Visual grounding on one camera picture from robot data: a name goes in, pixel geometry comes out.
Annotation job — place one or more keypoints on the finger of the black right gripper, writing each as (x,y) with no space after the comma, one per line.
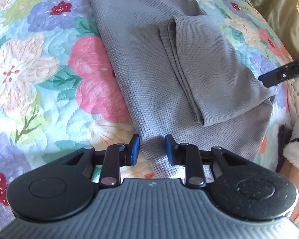
(279,75)

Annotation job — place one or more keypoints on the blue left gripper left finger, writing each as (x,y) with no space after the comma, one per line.
(117,156)

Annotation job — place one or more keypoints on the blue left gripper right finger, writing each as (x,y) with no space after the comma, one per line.
(186,155)

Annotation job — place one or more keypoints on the grey waffle knit garment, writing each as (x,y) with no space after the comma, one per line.
(180,75)

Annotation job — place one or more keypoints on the white fluffy plush toy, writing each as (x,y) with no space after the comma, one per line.
(291,150)

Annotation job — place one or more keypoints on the floral quilted bedspread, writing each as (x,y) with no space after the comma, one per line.
(58,94)

